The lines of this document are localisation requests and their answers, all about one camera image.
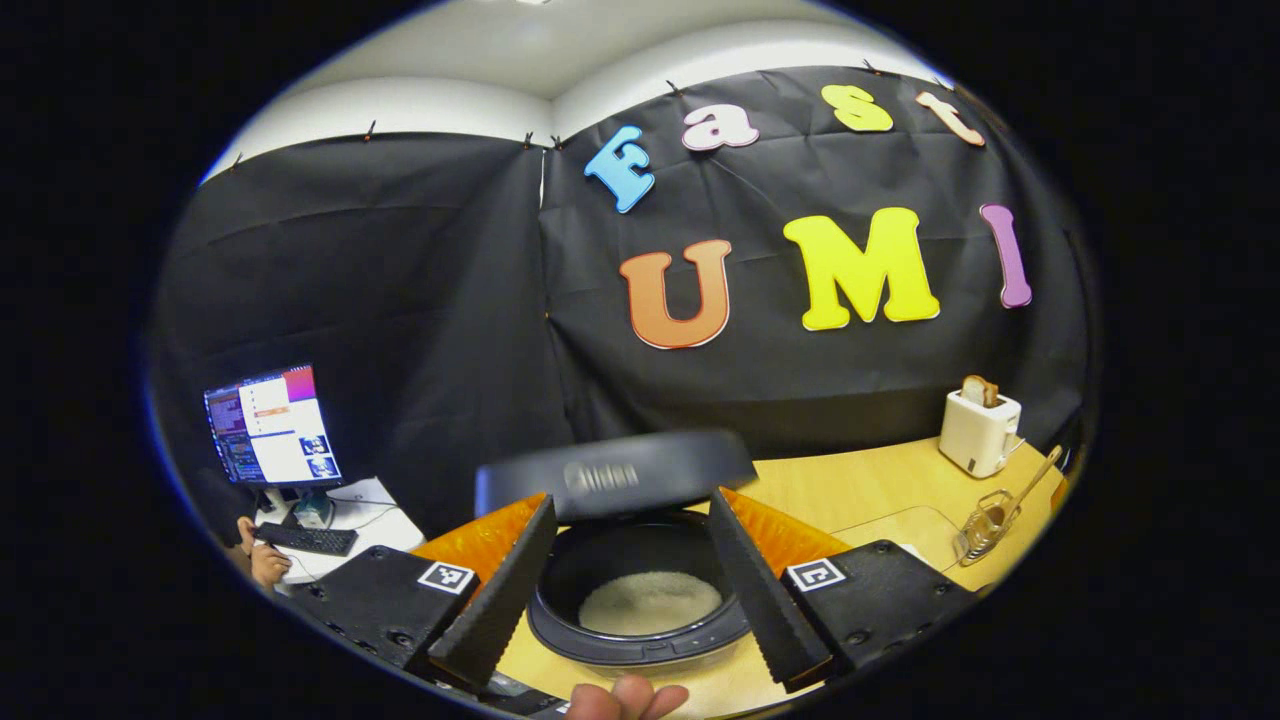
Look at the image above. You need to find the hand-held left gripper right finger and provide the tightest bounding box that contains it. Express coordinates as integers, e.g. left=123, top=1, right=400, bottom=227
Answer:
left=708, top=487, right=981, bottom=694

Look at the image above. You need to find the black backdrop cloth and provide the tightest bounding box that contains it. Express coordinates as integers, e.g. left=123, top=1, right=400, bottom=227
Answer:
left=150, top=65, right=1091, bottom=541

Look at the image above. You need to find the heap of white rice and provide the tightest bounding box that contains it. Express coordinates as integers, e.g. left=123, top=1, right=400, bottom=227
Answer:
left=580, top=572, right=723, bottom=636

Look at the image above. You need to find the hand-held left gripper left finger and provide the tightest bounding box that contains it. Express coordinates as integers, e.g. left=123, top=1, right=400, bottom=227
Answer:
left=285, top=492, right=558, bottom=691

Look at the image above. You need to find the clear wire chopstick holder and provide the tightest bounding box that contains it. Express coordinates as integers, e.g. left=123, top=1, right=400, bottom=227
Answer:
left=952, top=490, right=1023, bottom=568

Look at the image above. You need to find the black keyboard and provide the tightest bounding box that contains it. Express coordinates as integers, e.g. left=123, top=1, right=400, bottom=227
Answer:
left=255, top=522, right=359, bottom=557

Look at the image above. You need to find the wooden spoon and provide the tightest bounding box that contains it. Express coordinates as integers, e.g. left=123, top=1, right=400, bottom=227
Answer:
left=985, top=445, right=1064, bottom=531

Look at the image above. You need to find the white side desk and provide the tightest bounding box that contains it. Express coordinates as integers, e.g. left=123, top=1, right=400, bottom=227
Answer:
left=250, top=477, right=426, bottom=586

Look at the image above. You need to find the white toaster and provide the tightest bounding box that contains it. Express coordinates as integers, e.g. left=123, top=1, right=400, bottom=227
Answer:
left=938, top=388, right=1023, bottom=479

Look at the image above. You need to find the black rice cooker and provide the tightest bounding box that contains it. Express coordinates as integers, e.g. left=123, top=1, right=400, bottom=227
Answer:
left=475, top=430, right=758, bottom=669

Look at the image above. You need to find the computer monitor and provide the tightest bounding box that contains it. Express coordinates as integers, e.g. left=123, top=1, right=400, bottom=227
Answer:
left=203, top=364, right=344, bottom=488

